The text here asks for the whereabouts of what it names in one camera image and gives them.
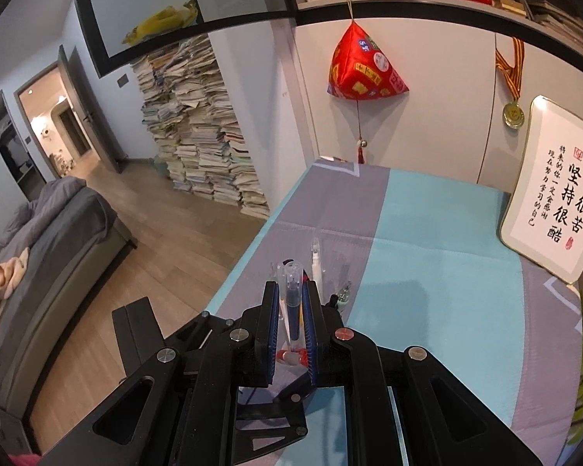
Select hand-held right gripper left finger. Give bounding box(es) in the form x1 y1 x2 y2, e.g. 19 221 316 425
24 280 280 466

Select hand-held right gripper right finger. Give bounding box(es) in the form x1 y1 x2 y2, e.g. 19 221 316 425
301 280 545 466

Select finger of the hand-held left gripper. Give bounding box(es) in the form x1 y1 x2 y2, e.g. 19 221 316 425
234 381 316 466
162 311 246 365

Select clear blue ink pen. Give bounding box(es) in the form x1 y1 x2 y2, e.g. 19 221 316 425
279 259 305 348

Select grey bed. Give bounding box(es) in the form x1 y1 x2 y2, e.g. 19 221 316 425
0 177 138 418

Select blue and grey tablecloth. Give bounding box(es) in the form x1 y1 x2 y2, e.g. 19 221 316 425
206 156 583 466

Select tall pile of books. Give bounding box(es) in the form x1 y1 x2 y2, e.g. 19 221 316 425
131 34 271 221

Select dark open wardrobe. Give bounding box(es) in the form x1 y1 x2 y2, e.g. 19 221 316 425
0 102 47 200

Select grey door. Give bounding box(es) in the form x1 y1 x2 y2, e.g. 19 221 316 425
58 45 127 174

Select red hanging pyramid ornament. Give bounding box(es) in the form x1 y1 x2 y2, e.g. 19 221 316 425
325 0 411 166

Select framed calligraphy picture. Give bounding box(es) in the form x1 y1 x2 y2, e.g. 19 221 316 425
498 96 583 285

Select gold medal with striped ribbon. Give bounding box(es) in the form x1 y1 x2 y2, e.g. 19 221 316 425
496 36 525 130

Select yellow plush toy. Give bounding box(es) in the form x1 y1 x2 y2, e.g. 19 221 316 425
123 0 200 45

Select black framed glass cabinet door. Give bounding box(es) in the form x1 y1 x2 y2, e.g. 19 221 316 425
69 0 297 78

